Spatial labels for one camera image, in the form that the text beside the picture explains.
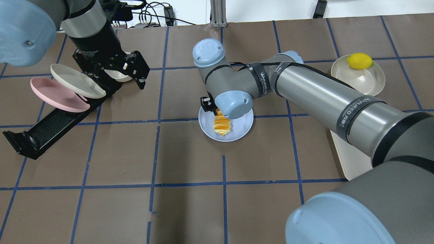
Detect blue plate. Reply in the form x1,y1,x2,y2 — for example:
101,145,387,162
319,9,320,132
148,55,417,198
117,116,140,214
198,108,254,142

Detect black plate rack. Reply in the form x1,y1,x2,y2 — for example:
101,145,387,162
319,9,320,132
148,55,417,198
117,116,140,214
3,95,110,160

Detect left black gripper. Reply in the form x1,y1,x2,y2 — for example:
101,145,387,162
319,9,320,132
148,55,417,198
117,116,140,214
70,26,150,96

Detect pink plate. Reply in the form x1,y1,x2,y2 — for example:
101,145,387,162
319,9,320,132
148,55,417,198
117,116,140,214
31,77,90,113

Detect yellow lemon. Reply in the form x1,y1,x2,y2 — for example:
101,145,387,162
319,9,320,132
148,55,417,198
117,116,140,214
346,53,374,70

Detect white rectangular tray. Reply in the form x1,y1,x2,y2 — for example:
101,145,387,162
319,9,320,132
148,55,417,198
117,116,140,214
330,130,373,181

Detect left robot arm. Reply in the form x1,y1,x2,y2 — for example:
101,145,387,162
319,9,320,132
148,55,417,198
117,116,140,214
1,0,150,99

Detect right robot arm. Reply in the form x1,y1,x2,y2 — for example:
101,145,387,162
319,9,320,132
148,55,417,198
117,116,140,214
192,38,434,244

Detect aluminium frame post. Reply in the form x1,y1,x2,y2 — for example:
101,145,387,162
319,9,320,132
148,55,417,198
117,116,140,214
210,0,228,28

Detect cream shallow dish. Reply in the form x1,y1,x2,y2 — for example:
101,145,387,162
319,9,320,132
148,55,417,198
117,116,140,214
331,55,386,96

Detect cream bowl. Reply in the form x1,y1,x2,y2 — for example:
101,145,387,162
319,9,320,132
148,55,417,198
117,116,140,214
105,70,132,82

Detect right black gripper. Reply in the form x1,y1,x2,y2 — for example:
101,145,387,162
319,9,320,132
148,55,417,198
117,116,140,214
200,92,218,116

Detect cream plate in rack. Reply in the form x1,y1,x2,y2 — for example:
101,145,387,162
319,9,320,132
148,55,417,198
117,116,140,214
50,64,106,99

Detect striped bread roll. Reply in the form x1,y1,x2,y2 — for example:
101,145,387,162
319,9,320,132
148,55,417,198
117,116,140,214
213,108,232,136

